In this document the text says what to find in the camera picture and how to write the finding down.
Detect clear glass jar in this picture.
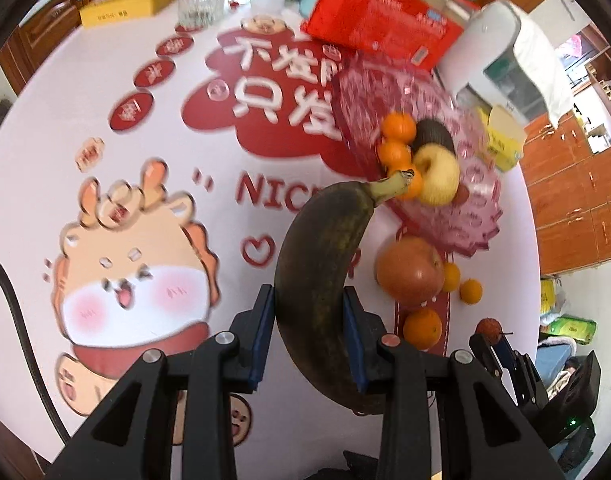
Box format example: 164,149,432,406
175,0,228,31

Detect dark green avocado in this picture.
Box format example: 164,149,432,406
410,119,456,158

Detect flat yellow box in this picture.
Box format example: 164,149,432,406
79,0,177,30

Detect yellow plastic bag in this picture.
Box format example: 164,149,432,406
539,280,561,318

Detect cartoon printed tablecloth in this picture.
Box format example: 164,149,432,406
0,0,541,461

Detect yellow tissue box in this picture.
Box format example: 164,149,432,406
478,104,529,173

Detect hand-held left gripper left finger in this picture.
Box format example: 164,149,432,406
45,284,276,480

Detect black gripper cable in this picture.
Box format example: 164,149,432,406
0,245,73,448

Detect dark overripe banana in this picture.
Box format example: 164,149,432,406
274,170,416,415

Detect blue fabric chair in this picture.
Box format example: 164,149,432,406
535,340,581,391

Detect pink plastic fruit bowl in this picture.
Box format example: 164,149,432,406
330,52,503,259

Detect wooden kitchen base cabinets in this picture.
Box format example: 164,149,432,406
0,0,181,96

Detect red apple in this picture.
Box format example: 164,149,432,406
375,236,445,311

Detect white towel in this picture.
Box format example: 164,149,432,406
505,2,575,130

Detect green snack packet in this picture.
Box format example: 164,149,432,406
548,315,597,343

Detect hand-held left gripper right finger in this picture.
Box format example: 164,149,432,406
341,285,566,480

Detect tall wooden cabinet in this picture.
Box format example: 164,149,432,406
515,25,611,276

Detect red drink bottle multipack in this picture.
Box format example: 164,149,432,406
299,0,481,72

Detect white countertop dispenser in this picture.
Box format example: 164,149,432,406
433,1,546,111

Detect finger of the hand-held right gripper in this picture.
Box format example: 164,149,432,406
496,336,547,407
468,332,517,402

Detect yellow apple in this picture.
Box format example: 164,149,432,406
413,144,461,207

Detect orange mandarin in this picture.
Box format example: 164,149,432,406
382,112,417,143
377,140,413,171
459,279,484,306
403,308,443,351
400,167,425,200
441,262,461,293

